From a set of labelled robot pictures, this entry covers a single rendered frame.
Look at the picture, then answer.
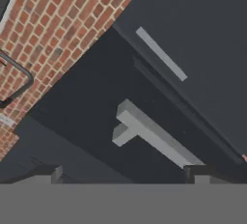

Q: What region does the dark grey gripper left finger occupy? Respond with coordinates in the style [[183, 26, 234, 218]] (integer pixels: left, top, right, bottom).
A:
[[0, 164, 64, 184]]

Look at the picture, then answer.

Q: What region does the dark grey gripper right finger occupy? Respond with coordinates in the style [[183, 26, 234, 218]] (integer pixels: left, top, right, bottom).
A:
[[183, 163, 247, 184]]

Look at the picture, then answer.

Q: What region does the dark grey cabinet panel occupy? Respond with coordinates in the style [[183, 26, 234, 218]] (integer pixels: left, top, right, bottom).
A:
[[0, 114, 133, 184]]

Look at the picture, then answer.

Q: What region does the dark grey cabinet door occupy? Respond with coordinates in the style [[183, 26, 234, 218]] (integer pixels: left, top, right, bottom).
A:
[[28, 25, 243, 184]]

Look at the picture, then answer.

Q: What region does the dark grey cabinet front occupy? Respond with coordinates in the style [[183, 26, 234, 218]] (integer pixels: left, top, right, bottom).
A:
[[111, 0, 247, 165]]

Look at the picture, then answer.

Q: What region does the black curved tap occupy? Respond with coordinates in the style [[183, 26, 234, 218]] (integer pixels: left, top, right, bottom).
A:
[[0, 49, 36, 109]]

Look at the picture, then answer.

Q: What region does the grey bar cabinet handle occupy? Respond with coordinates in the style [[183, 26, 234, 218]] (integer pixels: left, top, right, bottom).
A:
[[111, 98, 206, 168]]

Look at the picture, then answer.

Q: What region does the grey flat cabinet handle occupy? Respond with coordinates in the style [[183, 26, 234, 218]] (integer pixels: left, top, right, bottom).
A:
[[135, 26, 188, 82]]

